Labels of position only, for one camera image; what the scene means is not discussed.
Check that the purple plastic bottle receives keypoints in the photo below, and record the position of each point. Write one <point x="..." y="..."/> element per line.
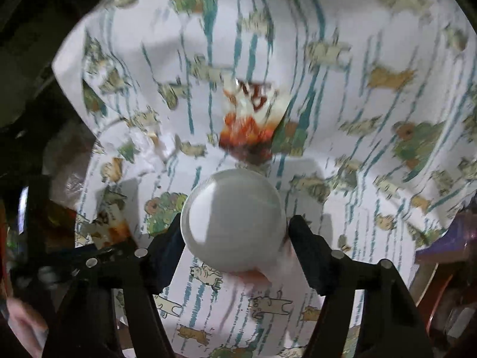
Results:
<point x="447" y="235"/>

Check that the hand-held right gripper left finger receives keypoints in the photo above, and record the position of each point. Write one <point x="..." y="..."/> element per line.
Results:
<point x="167" y="253"/>

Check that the red white paper cup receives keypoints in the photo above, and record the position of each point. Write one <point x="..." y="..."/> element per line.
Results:
<point x="231" y="220"/>

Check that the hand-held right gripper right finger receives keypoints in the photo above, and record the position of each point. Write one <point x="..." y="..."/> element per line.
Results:
<point x="303" y="246"/>

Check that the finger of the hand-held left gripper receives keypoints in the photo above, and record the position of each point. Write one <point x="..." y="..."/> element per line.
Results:
<point x="35" y="212"/>
<point x="44" y="268"/>

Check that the cat print cloth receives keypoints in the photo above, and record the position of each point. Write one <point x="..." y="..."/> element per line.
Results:
<point x="335" y="194"/>

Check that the person's left hand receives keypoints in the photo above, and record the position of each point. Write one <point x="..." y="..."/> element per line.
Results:
<point x="24" y="324"/>

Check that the small red white packet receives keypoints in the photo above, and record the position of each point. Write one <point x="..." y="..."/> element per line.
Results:
<point x="111" y="227"/>

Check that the white red snack packet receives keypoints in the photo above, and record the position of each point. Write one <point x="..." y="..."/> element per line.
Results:
<point x="253" y="119"/>

